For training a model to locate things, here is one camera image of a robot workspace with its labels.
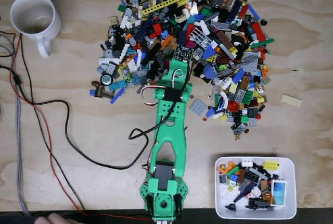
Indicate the grey square Lego plate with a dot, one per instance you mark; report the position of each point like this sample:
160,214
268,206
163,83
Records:
198,106

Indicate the blue Lego dish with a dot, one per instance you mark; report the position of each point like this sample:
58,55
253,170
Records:
209,72

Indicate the blue Lego wedge plate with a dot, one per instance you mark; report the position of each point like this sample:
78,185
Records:
208,52

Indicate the white Lego lattice window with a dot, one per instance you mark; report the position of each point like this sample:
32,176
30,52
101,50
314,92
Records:
200,37

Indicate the short red Lego brick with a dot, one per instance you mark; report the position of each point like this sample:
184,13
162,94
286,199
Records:
157,28

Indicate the long reddish brown Lego plate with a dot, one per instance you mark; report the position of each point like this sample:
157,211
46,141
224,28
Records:
225,39

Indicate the white Lego arch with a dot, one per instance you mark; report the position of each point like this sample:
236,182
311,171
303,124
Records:
225,96

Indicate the small blue Lego wedge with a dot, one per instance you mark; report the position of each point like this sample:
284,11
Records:
210,112

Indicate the yellow Lego technic beam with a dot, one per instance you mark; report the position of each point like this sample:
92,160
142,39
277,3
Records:
161,5

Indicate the teal Lego plate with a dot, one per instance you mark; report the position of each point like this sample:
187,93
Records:
116,85

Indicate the dark blue printed Lego slope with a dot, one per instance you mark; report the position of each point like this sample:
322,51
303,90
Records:
219,108

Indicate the yellow Lego plate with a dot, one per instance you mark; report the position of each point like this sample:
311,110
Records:
233,87

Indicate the long blue Lego plate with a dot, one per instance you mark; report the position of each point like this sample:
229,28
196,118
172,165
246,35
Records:
117,95

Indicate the light grey Lego plate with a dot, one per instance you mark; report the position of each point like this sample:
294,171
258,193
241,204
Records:
106,61

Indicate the black Lego wheel grey hub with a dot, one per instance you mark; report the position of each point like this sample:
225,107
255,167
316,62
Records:
106,79

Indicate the red Lego dish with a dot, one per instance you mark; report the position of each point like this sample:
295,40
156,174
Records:
231,106

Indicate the brown studded Lego brick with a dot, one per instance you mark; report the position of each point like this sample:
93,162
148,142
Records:
245,82

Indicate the tan square Lego tile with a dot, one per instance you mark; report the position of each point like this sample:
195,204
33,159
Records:
113,20

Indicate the brown Lego piece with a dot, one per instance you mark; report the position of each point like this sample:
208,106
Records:
102,92

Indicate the large dark grey Lego plate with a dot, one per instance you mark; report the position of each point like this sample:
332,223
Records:
251,60

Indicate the green Lego brick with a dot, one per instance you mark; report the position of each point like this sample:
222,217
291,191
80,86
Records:
248,97

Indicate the long red Lego brick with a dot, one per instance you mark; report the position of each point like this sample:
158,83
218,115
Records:
258,31

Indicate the grey Lego piece black studs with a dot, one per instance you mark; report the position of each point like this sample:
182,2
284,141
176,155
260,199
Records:
239,129

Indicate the long green Lego plate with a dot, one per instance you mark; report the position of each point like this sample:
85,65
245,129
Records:
262,43

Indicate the tiny gold Lego piece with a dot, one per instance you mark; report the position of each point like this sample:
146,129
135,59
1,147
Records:
237,137

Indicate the long violet-blue Lego plate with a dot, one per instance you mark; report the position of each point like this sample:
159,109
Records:
253,11

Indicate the small grey Lego plate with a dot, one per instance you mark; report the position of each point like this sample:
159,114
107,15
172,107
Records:
253,122

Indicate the black round Lego piece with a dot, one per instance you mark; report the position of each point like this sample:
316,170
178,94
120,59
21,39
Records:
263,22

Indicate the green Lego piece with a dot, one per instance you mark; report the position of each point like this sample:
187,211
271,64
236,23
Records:
232,171

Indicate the tan Lego plate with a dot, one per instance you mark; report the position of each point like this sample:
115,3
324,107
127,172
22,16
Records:
291,100

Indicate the small white Lego brick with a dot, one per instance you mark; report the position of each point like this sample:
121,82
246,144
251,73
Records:
246,163

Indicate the small blue Lego brick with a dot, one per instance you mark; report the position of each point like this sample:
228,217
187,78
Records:
234,178

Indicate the black Lego plate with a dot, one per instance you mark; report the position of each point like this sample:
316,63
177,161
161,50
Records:
251,176

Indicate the yellow Lego piece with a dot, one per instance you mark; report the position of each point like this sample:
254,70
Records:
270,166

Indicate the long dark blue Lego piece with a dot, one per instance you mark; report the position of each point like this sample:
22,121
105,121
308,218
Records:
245,191

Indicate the brown Lego tile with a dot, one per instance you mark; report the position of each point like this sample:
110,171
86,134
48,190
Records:
264,185

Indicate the black Lego vehicle piece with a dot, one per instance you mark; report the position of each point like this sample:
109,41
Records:
257,203

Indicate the transparent orange Lego piece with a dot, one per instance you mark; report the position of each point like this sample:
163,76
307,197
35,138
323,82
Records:
268,198

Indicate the white Lego window blue pane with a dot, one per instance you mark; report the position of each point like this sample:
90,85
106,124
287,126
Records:
279,192

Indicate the white plastic bin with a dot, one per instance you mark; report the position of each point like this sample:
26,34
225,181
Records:
291,182

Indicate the person's hand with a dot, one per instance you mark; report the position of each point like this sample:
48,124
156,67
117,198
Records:
56,219

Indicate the white ceramic mug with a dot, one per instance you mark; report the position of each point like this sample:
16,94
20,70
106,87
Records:
26,7

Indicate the black camera circuit board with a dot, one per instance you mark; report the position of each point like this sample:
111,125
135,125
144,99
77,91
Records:
183,53

